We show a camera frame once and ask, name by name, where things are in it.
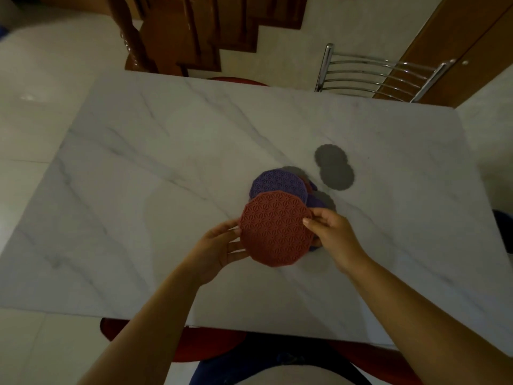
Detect person's left hand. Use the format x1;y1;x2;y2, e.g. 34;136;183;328
188;218;251;287

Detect person's right hand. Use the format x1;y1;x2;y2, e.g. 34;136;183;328
302;207;372;276

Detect person's left forearm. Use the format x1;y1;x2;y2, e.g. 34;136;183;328
78;261;210;385

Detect person's right forearm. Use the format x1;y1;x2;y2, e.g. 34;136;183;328
347;255;513;385

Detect red round stool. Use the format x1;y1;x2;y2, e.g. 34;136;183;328
206;77;269;87
100;318;424;385

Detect person's blue trousers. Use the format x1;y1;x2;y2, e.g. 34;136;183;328
191;333;374;385

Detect person's light shirt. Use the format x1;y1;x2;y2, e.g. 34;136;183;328
236;363;356;385

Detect dark object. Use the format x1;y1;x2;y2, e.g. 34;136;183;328
492;209;513;255

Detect wooden staircase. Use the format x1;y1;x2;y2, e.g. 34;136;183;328
139;0;310;77

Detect brown wooden door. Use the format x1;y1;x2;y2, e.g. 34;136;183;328
372;0;513;109

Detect turned wooden banister post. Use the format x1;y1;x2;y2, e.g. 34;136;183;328
106;0;159;74

